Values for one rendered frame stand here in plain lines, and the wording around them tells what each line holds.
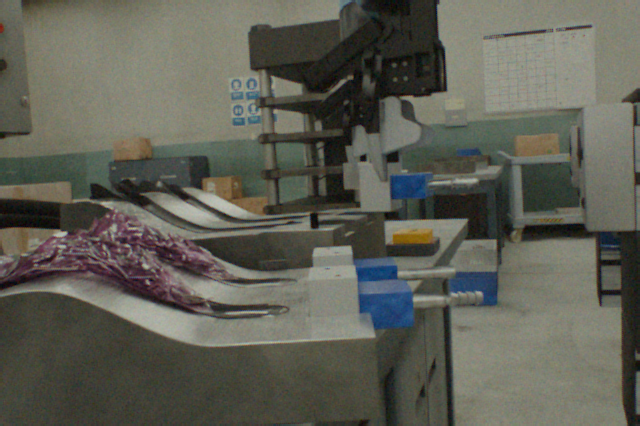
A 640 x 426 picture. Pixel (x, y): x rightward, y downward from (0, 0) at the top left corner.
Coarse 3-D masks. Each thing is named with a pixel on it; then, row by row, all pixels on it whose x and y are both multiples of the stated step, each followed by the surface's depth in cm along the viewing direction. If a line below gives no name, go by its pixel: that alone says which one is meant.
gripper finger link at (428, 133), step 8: (408, 104) 72; (408, 112) 72; (408, 120) 73; (416, 120) 72; (424, 128) 72; (432, 128) 72; (424, 136) 73; (432, 136) 72; (416, 144) 73; (424, 144) 73; (400, 152) 74; (392, 160) 73; (400, 160) 74
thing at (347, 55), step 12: (372, 24) 68; (348, 36) 69; (360, 36) 69; (372, 36) 68; (336, 48) 70; (348, 48) 69; (360, 48) 69; (324, 60) 71; (336, 60) 70; (348, 60) 70; (360, 60) 72; (312, 72) 71; (324, 72) 71; (336, 72) 71; (348, 72) 73; (312, 84) 72; (324, 84) 72; (336, 84) 74
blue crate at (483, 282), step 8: (456, 272) 380; (464, 272) 379; (472, 272) 377; (480, 272) 376; (488, 272) 375; (496, 272) 375; (456, 280) 381; (464, 280) 379; (472, 280) 378; (480, 280) 377; (488, 280) 375; (496, 280) 406; (456, 288) 381; (464, 288) 379; (472, 288) 379; (480, 288) 377; (488, 288) 376; (496, 288) 407; (488, 296) 376; (496, 296) 375; (456, 304) 383; (464, 304) 382; (472, 304) 380; (480, 304) 379; (488, 304) 377
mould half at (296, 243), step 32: (160, 192) 93; (192, 192) 98; (64, 224) 79; (160, 224) 78; (224, 224) 87; (256, 224) 84; (384, 224) 92; (224, 256) 72; (256, 256) 71; (288, 256) 70; (352, 256) 75; (384, 256) 92
